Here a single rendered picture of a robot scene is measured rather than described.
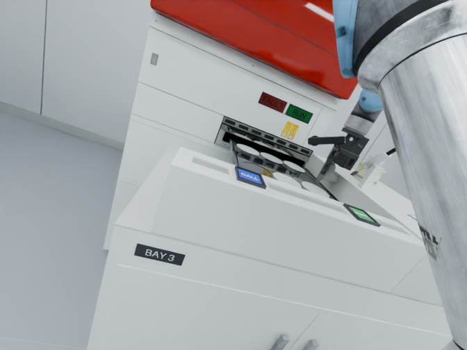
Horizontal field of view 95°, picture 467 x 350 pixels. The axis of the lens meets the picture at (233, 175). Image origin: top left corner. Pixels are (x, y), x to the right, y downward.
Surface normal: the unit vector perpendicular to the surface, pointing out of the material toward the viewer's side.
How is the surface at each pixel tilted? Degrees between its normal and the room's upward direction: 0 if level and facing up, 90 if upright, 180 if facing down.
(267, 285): 90
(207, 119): 90
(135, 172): 90
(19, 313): 0
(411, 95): 102
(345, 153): 90
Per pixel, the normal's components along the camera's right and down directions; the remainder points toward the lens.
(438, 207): -0.98, 0.01
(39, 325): 0.37, -0.86
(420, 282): 0.07, 0.40
